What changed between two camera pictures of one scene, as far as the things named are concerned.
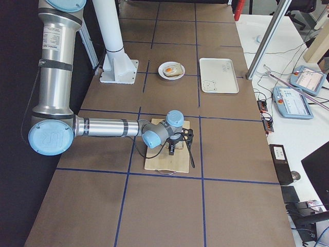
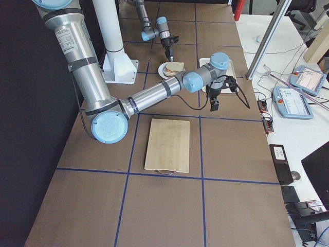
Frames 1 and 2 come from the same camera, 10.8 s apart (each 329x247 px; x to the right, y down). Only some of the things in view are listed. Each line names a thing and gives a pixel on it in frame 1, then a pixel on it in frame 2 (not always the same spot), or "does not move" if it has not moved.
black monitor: x=316 y=165 does not move
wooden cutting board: x=179 y=162 does not move
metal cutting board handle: x=166 y=172 does not move
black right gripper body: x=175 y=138 to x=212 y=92
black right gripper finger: x=171 y=149 to x=214 y=105
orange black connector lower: x=268 y=122 does not move
